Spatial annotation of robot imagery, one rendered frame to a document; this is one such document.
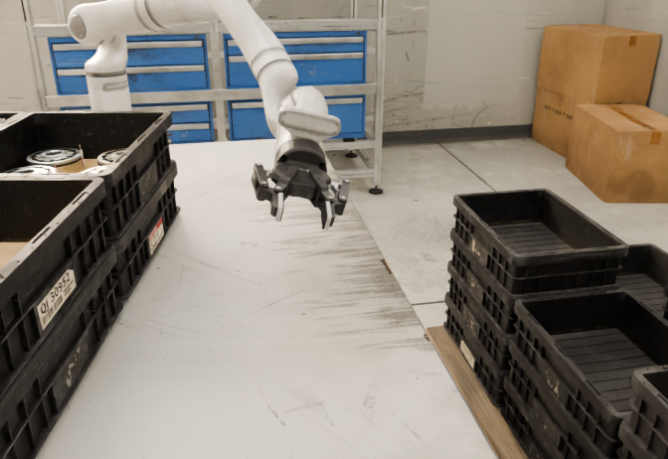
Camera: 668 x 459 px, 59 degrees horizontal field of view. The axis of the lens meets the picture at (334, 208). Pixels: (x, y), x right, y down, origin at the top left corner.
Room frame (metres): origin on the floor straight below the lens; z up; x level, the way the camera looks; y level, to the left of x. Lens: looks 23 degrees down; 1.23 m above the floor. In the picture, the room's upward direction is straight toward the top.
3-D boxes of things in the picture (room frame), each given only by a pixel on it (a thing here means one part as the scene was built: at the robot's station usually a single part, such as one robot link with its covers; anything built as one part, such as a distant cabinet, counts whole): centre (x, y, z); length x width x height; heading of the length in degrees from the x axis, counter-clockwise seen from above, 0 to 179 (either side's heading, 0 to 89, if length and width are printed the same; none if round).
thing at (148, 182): (1.02, 0.49, 0.87); 0.40 x 0.30 x 0.11; 0
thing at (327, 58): (3.04, 0.19, 0.60); 0.72 x 0.03 x 0.56; 101
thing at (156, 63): (2.89, 0.97, 0.60); 0.72 x 0.03 x 0.56; 101
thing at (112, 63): (1.42, 0.54, 1.05); 0.09 x 0.09 x 0.17; 60
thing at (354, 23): (3.00, 0.58, 0.91); 1.70 x 0.10 x 0.05; 101
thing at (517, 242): (1.43, -0.52, 0.37); 0.40 x 0.30 x 0.45; 11
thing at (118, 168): (1.02, 0.49, 0.92); 0.40 x 0.30 x 0.02; 0
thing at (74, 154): (1.14, 0.56, 0.86); 0.10 x 0.10 x 0.01
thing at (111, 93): (1.43, 0.54, 0.89); 0.09 x 0.09 x 0.17; 10
